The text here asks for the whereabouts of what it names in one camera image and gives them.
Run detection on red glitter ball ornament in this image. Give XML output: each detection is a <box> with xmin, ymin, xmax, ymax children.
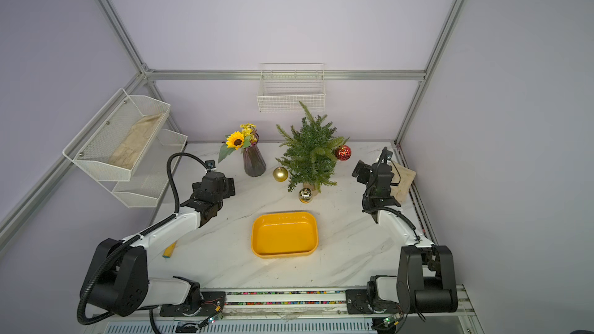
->
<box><xmin>334</xmin><ymin>145</ymin><xmax>352</xmax><ymax>161</ymax></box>

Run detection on shiny silver-gold ball ornament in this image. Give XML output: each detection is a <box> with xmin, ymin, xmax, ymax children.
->
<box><xmin>299</xmin><ymin>188</ymin><xmax>313</xmax><ymax>203</ymax></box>

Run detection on matte gold ball ornament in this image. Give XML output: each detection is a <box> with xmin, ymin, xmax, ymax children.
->
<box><xmin>272</xmin><ymin>166</ymin><xmax>289</xmax><ymax>182</ymax></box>

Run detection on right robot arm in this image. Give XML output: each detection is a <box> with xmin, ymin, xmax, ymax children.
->
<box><xmin>346</xmin><ymin>148</ymin><xmax>459</xmax><ymax>318</ymax></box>

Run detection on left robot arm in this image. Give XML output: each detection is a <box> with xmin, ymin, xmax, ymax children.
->
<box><xmin>77</xmin><ymin>171</ymin><xmax>235</xmax><ymax>325</ymax></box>

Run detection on small green christmas tree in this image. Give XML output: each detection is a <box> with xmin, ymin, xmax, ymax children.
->
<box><xmin>276</xmin><ymin>103</ymin><xmax>349</xmax><ymax>193</ymax></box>

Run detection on beige glove on table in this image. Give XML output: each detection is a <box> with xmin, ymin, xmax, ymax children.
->
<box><xmin>391</xmin><ymin>161</ymin><xmax>416</xmax><ymax>205</ymax></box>

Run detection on dark glass vase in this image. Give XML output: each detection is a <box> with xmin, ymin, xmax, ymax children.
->
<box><xmin>242</xmin><ymin>133</ymin><xmax>266</xmax><ymax>177</ymax></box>

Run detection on white mesh lower shelf basket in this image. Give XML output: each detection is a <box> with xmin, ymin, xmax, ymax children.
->
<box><xmin>111</xmin><ymin>128</ymin><xmax>187</xmax><ymax>208</ymax></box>

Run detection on white mesh shelf basket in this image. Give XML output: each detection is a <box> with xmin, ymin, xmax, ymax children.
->
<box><xmin>63</xmin><ymin>89</ymin><xmax>170</xmax><ymax>182</ymax></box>
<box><xmin>111</xmin><ymin>128</ymin><xmax>187</xmax><ymax>208</ymax></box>

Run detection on blue yellow garden fork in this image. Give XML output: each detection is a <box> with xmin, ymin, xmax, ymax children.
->
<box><xmin>162</xmin><ymin>242</ymin><xmax>177</xmax><ymax>259</ymax></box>

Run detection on sunflower bouquet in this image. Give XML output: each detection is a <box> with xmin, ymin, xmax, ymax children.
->
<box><xmin>217</xmin><ymin>123</ymin><xmax>259</xmax><ymax>162</ymax></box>

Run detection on yellow plastic tray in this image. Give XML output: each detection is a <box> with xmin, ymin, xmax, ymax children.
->
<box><xmin>252</xmin><ymin>211</ymin><xmax>320</xmax><ymax>259</ymax></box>

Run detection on white mesh upper shelf basket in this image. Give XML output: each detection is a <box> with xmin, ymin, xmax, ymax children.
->
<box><xmin>63</xmin><ymin>89</ymin><xmax>170</xmax><ymax>182</ymax></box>

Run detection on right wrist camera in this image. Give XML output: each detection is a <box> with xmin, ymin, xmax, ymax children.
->
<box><xmin>377</xmin><ymin>147</ymin><xmax>393</xmax><ymax>164</ymax></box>

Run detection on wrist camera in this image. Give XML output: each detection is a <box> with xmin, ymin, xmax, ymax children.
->
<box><xmin>377</xmin><ymin>147</ymin><xmax>393</xmax><ymax>164</ymax></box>
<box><xmin>204</xmin><ymin>160</ymin><xmax>217</xmax><ymax>172</ymax></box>

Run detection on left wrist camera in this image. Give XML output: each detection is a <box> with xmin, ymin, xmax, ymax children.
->
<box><xmin>204</xmin><ymin>160</ymin><xmax>217</xmax><ymax>172</ymax></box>

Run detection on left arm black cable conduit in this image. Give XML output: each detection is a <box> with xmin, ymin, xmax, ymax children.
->
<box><xmin>76</xmin><ymin>152</ymin><xmax>210</xmax><ymax>334</ymax></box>

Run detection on white wire wall basket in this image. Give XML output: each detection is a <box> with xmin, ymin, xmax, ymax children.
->
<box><xmin>257</xmin><ymin>63</ymin><xmax>326</xmax><ymax>113</ymax></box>

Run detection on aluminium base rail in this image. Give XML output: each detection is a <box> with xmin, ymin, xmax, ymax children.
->
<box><xmin>83</xmin><ymin>285</ymin><xmax>484</xmax><ymax>333</ymax></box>

